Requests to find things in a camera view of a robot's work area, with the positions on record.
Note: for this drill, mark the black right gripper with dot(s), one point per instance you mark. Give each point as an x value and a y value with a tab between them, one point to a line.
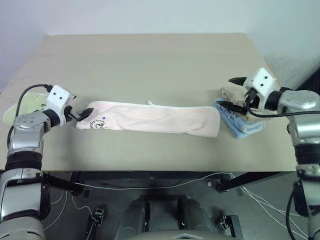
253	98

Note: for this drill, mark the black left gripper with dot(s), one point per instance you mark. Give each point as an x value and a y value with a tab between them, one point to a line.
70	113

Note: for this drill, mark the long pink towel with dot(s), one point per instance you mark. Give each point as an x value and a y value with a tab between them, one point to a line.
155	117

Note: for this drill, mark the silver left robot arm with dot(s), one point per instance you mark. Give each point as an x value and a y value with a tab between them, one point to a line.
25	140

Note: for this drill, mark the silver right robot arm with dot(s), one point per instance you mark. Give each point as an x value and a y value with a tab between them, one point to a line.
303	117

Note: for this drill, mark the folded beige towel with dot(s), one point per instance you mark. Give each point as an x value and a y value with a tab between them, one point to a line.
233	95

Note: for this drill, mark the folded blue towel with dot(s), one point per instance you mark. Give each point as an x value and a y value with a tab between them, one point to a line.
237	125

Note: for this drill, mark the folded green towel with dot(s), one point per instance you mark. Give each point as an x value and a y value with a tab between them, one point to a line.
30	102

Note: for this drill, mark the dark rounded robot leg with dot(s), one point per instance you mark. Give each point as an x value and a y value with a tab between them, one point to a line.
133	216
196	216

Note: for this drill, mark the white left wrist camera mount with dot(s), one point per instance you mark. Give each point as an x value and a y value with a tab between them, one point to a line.
58	98

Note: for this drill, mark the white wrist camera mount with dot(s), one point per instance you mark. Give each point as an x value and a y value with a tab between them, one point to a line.
261	81
58	98

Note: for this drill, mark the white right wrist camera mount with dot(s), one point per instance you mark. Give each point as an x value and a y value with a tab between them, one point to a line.
261	81

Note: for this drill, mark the black table frame strut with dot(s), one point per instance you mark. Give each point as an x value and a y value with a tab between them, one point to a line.
247	180
62	184

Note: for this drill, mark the black table frame crossbeam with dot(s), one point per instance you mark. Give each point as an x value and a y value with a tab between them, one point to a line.
150	176

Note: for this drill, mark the black floor bracket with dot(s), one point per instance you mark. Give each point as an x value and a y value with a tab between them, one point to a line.
98	217
231	225

